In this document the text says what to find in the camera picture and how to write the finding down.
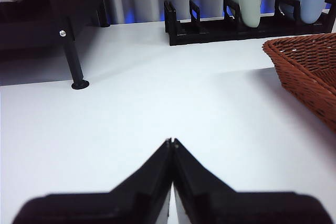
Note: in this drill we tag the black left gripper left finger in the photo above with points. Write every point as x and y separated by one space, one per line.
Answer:
118 208

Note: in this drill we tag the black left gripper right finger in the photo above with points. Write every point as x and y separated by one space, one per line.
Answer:
236 208

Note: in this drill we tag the brown wicker basket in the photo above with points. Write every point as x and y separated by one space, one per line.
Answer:
309 72

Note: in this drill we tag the black plate rack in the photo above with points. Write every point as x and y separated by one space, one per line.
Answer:
210 33

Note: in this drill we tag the black metal shelf frame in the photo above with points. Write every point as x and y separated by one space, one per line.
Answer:
71 51

